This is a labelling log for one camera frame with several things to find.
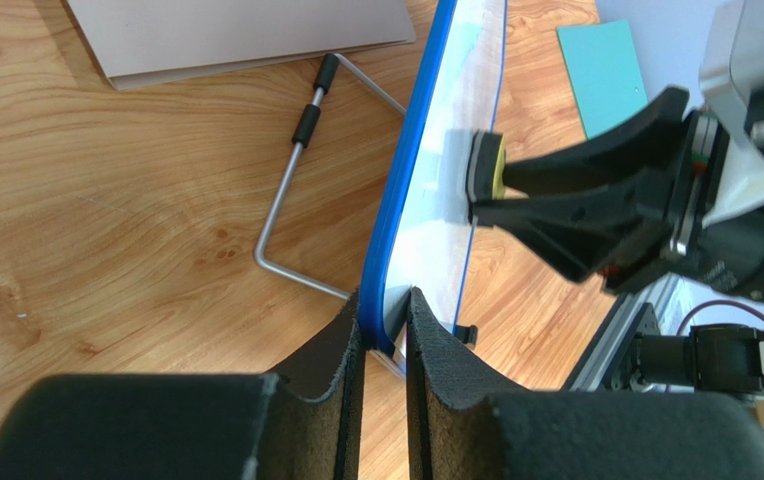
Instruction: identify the teal green mat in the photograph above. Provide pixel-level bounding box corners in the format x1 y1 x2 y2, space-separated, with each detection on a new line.
556 20 648 139

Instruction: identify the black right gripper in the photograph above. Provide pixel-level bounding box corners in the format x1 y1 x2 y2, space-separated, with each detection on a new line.
472 1 764 303

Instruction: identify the yellow bone-shaped eraser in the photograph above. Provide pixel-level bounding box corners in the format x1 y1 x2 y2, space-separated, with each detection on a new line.
465 130 506 205

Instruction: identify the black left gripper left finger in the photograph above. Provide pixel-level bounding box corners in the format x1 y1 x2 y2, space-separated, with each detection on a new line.
0 298 365 479

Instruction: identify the blue framed whiteboard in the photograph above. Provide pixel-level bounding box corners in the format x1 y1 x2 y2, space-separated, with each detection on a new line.
358 1 508 378

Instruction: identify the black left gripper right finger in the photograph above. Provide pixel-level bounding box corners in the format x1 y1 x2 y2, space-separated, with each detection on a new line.
405 288 764 479

